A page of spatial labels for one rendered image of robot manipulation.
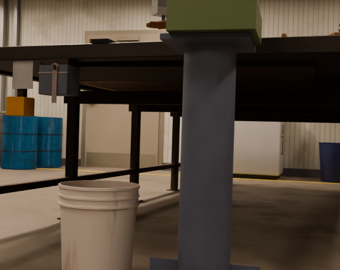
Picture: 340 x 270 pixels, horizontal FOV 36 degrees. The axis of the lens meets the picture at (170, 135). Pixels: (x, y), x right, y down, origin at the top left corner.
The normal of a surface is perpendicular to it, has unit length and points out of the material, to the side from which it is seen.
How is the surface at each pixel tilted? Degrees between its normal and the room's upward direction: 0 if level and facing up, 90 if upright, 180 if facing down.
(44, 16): 90
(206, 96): 90
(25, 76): 90
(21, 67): 90
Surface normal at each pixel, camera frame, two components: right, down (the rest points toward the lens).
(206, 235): 0.00, 0.00
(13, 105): -0.34, -0.01
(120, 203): 0.66, 0.07
